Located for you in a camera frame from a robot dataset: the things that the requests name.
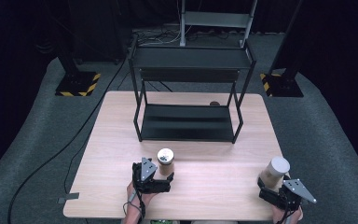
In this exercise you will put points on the jar with white lid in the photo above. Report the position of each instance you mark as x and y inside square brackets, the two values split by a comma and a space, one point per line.
[276, 171]

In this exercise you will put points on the small dark round disc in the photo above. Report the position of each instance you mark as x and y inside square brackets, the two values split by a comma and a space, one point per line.
[214, 103]

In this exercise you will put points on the grey metal stand frame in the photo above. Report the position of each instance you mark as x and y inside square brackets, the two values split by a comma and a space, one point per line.
[217, 19]

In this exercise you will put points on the black stand with striped base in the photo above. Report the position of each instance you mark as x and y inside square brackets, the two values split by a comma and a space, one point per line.
[281, 84]
[78, 83]

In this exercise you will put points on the person's left hand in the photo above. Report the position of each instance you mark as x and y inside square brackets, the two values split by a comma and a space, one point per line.
[133, 194]

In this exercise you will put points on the grey tape piece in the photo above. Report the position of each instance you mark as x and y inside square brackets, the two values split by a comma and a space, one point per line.
[69, 197]

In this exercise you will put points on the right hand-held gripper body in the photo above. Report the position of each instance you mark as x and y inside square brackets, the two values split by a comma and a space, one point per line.
[287, 194]

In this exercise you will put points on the green object at table edge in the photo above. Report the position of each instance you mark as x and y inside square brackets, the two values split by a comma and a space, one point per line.
[159, 222]

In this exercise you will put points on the black two-tier metal shelf rack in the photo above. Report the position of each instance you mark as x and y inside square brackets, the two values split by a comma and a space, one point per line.
[186, 124]

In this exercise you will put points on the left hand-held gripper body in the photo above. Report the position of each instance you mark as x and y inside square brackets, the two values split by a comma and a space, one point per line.
[150, 184]

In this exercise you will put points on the person's right hand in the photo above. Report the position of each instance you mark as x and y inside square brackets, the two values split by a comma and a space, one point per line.
[289, 215]

